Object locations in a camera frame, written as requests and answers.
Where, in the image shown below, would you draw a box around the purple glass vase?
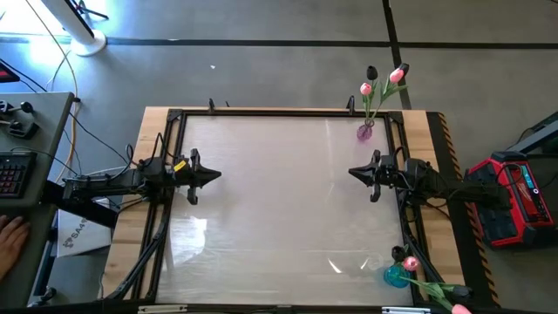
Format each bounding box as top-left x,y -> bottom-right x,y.
356,117 -> 375,142

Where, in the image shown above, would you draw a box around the white printed cardboard box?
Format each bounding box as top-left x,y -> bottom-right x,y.
56,198 -> 112,258

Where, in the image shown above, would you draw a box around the black aluminium table frame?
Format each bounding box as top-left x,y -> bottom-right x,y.
102,106 -> 470,306

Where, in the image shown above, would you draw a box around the grey floor cable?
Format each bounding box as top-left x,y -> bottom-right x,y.
85,165 -> 127,178

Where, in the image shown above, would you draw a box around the grey desk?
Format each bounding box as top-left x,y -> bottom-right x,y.
0,91 -> 75,309

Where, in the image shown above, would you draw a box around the black desk support beam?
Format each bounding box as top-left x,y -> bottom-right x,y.
41,179 -> 119,229

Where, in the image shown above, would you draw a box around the black desk clamp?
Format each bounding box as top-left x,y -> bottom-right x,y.
8,119 -> 40,140

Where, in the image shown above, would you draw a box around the red and black toolbox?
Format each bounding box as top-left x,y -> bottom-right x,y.
464,150 -> 557,249

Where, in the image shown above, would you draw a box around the person's hand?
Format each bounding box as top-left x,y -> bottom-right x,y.
0,214 -> 31,280

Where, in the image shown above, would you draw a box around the black backlit keyboard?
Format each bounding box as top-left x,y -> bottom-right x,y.
0,152 -> 32,200

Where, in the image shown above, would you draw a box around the red and black device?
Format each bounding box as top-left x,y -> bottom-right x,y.
0,59 -> 22,84

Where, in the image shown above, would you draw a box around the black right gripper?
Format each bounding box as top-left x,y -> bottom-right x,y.
348,150 -> 406,202

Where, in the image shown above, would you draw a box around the grey equipment stand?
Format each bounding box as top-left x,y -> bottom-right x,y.
505,111 -> 558,160

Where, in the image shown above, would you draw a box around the silver metal bracket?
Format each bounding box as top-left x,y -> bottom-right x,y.
382,306 -> 432,314
137,304 -> 188,314

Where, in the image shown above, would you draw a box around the blue glass vase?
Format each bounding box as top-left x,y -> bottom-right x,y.
383,263 -> 411,289

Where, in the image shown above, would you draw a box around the black hazard-striped base plate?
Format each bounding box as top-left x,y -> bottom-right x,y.
426,111 -> 502,309

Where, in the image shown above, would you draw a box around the black floor cable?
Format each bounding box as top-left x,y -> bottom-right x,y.
67,111 -> 132,165

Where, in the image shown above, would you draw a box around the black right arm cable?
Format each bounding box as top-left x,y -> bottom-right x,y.
391,146 -> 410,167

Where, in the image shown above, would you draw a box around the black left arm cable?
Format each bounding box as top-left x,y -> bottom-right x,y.
125,132 -> 175,169

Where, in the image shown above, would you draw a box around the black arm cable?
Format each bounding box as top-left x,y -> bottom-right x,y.
125,132 -> 175,169
391,146 -> 410,167

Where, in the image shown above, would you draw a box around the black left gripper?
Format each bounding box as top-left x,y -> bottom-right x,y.
174,148 -> 222,205

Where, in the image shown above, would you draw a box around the white floor stand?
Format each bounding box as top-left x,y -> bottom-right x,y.
41,0 -> 108,58

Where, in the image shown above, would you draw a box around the yellow floor cable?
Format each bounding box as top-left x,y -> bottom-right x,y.
24,0 -> 80,187

